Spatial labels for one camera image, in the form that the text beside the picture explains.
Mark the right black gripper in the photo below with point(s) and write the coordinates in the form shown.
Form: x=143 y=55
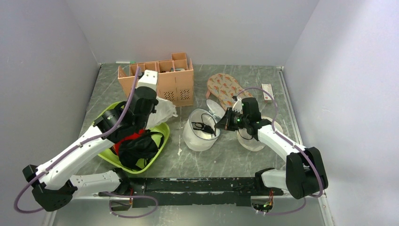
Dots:
x=225 y=123

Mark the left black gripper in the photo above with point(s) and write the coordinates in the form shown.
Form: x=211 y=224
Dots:
x=153 y=110

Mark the white bra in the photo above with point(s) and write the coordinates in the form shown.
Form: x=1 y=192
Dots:
x=165 y=110

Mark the white round mesh laundry bag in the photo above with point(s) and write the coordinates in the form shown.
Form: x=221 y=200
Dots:
x=198 y=140

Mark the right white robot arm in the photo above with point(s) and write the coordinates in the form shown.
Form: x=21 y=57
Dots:
x=304 y=175

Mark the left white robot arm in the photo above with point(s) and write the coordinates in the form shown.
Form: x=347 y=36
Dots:
x=54 y=183

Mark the orange plastic organizer box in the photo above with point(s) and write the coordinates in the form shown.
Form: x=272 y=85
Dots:
x=175 y=78

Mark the green white marker pen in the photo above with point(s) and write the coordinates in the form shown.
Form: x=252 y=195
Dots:
x=125 y=62

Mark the black garment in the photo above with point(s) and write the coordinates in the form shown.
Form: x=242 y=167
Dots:
x=136 y=154

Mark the small white red box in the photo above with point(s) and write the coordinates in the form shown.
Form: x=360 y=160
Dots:
x=268 y=96

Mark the green plastic basin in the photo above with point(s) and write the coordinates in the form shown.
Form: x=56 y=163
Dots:
x=112 y=159

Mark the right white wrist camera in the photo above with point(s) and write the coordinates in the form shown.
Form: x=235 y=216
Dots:
x=237 y=106

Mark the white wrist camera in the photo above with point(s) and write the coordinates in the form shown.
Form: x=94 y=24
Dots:
x=149 y=79
x=237 y=106

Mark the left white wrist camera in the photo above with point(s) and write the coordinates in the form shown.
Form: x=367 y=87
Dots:
x=149 y=79

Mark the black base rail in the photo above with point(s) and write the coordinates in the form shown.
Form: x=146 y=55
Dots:
x=148 y=199

